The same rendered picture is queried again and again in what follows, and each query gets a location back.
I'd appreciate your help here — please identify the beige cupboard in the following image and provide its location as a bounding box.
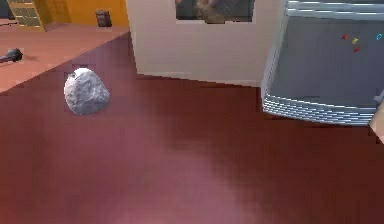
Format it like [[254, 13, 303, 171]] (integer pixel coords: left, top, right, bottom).
[[368, 99, 384, 145]]

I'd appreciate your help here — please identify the small black bin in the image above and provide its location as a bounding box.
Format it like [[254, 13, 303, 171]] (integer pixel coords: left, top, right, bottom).
[[95, 9, 113, 28]]

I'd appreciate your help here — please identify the framed wall picture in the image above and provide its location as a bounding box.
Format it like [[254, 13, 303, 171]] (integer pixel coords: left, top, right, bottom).
[[174, 0, 257, 25]]

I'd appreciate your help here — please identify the dark grey dumbbell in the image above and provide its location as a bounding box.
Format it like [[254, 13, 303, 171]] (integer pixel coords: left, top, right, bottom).
[[0, 47, 24, 65]]

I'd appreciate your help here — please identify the grey fridge with magnets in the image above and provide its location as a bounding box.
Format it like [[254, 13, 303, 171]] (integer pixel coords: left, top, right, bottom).
[[260, 0, 384, 127]]

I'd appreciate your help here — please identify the yellow wooden shelf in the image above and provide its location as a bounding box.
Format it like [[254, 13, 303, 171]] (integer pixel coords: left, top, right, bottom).
[[6, 0, 53, 33]]

